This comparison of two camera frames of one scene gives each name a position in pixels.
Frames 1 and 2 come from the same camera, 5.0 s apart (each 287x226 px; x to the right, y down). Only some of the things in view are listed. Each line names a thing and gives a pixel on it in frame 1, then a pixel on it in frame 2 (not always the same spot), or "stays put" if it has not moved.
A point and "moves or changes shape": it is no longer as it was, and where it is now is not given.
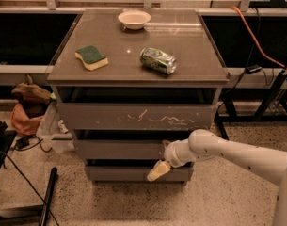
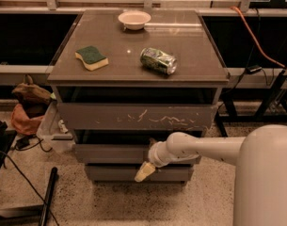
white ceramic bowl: [135, 20] stays put
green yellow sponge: [91, 57] stays put
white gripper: [170, 154] → [155, 155]
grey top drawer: [135, 116] stays put
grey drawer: [118, 150] moves or changes shape
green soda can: [158, 59] stays put
